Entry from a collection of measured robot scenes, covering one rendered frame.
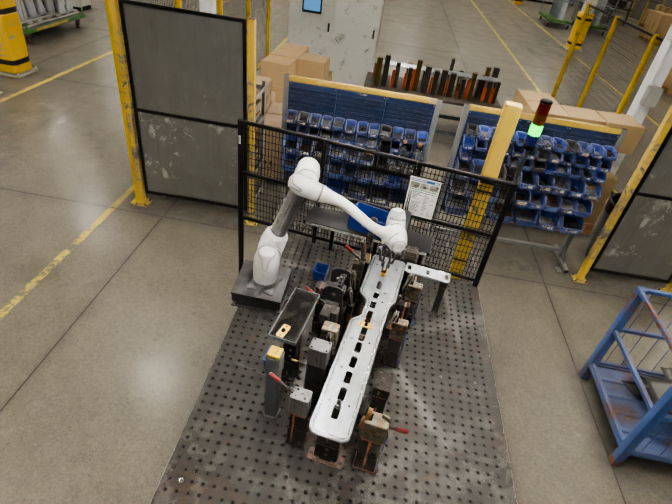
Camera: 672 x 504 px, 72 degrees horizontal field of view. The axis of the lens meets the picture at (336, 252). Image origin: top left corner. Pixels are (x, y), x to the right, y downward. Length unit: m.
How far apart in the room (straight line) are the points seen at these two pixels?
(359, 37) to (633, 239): 5.78
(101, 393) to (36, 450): 0.47
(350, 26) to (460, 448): 7.63
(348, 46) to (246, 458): 7.74
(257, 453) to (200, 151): 3.20
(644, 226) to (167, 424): 4.47
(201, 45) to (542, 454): 4.12
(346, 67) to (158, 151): 4.99
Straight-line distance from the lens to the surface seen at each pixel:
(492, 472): 2.60
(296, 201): 2.77
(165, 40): 4.61
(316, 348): 2.26
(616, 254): 5.40
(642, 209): 5.18
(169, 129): 4.89
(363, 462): 2.36
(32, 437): 3.56
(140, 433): 3.38
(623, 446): 3.81
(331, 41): 9.14
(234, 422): 2.50
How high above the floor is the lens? 2.79
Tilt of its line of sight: 36 degrees down
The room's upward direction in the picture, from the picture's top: 8 degrees clockwise
